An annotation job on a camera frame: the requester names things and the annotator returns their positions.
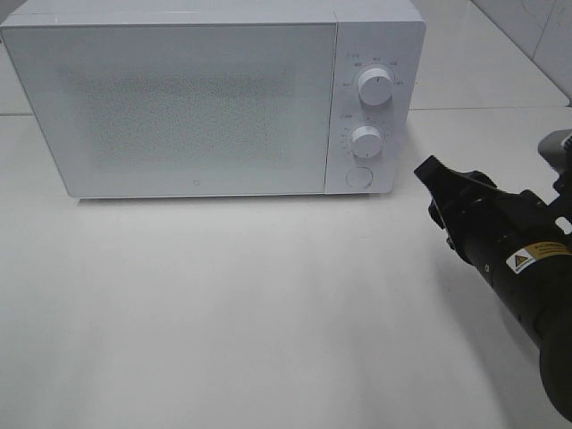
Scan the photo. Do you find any upper white power knob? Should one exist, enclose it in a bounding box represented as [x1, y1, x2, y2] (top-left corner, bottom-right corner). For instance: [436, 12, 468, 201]
[357, 65, 393, 106]

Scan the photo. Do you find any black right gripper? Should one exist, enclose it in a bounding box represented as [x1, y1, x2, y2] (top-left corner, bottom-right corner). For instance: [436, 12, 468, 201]
[414, 156, 548, 286]

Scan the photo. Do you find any round white door button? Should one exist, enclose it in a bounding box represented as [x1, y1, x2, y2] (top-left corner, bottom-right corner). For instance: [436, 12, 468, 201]
[346, 167, 374, 189]

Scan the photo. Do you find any lower white timer knob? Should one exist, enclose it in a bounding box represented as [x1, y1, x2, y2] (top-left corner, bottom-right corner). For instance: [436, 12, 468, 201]
[350, 125, 384, 159]

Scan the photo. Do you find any white microwave oven body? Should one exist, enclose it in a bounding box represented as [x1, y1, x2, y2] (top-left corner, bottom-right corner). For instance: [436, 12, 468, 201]
[1, 1, 426, 198]

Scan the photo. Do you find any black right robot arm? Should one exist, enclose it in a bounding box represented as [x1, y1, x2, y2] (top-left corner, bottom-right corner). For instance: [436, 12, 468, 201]
[415, 156, 571, 419]

